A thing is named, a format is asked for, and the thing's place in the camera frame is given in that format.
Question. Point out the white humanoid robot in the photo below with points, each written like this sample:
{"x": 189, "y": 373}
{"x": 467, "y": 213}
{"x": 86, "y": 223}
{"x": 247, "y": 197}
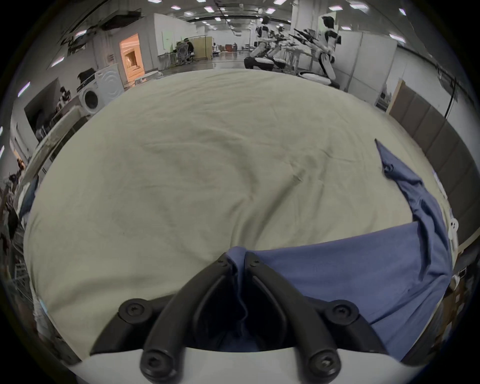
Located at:
{"x": 327, "y": 48}
{"x": 279, "y": 50}
{"x": 260, "y": 45}

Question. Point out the blue shirt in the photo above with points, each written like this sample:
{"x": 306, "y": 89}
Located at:
{"x": 345, "y": 270}

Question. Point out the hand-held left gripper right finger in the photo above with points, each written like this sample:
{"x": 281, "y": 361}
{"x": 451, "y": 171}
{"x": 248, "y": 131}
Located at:
{"x": 300, "y": 322}

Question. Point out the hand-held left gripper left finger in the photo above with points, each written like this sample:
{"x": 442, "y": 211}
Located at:
{"x": 168, "y": 330}

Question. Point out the white hand controller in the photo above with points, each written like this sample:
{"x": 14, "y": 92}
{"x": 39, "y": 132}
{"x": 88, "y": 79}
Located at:
{"x": 453, "y": 225}

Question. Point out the white washing machine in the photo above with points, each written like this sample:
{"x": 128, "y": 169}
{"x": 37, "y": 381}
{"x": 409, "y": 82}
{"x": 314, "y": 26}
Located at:
{"x": 100, "y": 92}

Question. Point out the padded grey-brown headboard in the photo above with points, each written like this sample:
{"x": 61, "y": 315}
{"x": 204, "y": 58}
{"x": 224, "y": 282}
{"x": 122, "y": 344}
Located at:
{"x": 442, "y": 135}

